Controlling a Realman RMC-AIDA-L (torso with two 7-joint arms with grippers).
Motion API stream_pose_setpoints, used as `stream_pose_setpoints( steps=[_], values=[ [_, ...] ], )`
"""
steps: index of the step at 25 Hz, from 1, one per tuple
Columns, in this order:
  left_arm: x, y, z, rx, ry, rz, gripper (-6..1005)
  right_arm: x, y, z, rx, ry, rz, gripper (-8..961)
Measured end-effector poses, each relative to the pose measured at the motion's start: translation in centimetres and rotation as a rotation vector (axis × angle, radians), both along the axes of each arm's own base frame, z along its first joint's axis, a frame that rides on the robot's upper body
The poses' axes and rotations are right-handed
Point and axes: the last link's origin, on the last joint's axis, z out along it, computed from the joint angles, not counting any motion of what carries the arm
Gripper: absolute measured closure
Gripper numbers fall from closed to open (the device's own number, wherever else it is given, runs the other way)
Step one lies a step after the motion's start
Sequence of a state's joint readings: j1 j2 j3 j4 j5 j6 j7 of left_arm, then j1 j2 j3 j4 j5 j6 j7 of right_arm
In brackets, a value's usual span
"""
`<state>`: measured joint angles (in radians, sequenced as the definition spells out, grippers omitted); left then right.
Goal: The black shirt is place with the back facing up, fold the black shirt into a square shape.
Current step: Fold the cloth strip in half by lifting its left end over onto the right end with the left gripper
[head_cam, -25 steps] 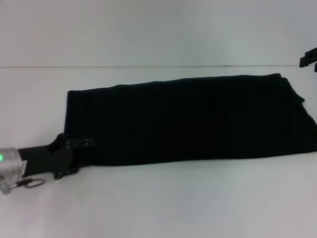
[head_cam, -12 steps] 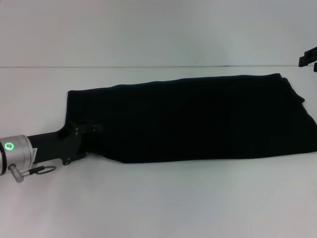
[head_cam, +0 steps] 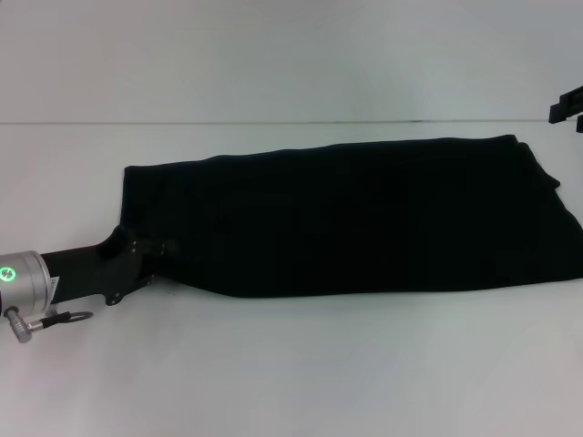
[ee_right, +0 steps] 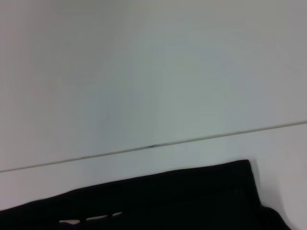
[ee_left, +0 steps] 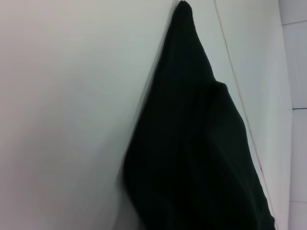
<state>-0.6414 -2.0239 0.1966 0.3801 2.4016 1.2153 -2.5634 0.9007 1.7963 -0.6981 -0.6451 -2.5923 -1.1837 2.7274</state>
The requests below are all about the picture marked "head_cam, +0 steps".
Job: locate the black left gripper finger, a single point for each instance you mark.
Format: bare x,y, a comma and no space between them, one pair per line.
159,246

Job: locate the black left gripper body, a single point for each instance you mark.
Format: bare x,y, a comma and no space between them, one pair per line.
100,268

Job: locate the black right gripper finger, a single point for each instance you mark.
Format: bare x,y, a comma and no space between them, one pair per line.
567,105
579,124

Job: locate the black t-shirt with FREE print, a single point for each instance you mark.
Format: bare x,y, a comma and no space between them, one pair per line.
364,218

